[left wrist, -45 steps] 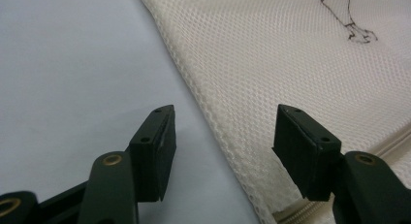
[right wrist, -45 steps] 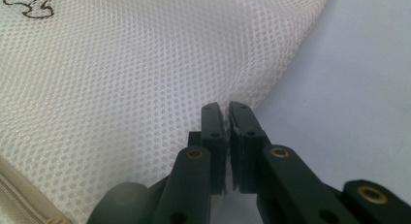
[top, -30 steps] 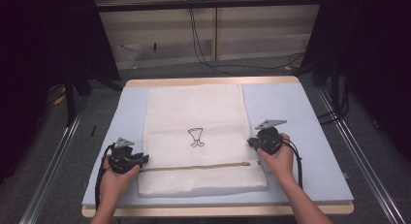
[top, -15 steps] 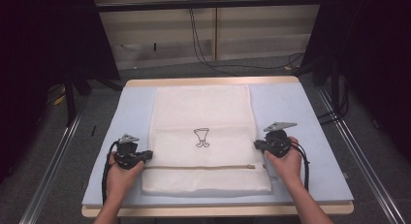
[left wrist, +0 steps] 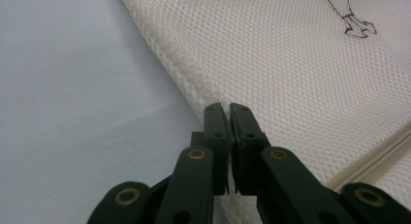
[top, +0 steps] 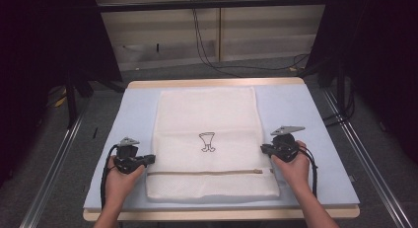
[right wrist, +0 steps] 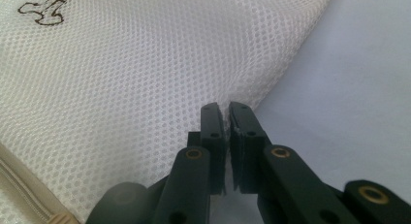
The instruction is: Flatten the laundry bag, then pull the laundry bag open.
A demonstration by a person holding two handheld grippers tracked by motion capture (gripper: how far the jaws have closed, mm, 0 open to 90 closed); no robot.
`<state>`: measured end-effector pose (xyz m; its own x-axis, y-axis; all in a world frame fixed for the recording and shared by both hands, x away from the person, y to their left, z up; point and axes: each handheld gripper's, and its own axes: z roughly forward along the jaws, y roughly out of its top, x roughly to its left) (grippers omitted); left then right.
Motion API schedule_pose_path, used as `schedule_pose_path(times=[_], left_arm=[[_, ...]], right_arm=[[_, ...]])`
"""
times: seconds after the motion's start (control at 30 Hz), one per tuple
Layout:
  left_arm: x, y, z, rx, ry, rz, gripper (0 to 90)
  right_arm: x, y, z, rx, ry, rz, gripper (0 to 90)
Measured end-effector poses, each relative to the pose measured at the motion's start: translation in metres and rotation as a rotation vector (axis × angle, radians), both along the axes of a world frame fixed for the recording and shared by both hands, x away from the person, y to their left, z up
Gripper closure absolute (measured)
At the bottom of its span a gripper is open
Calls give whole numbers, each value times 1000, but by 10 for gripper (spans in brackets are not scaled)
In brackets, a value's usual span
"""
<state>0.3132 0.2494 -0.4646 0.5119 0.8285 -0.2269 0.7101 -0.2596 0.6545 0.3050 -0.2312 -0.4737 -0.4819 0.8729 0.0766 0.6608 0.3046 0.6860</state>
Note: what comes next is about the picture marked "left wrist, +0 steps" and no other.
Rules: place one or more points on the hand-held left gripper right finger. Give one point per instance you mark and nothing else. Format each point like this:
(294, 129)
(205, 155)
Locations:
(247, 143)

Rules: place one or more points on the white mesh laundry bag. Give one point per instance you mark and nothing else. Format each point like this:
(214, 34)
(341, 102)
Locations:
(274, 72)

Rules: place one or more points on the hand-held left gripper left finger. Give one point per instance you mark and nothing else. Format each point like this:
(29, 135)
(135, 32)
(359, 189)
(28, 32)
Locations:
(217, 133)

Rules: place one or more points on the light blue table mat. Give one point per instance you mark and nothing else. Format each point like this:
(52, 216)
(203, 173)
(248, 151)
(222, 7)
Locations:
(64, 88)

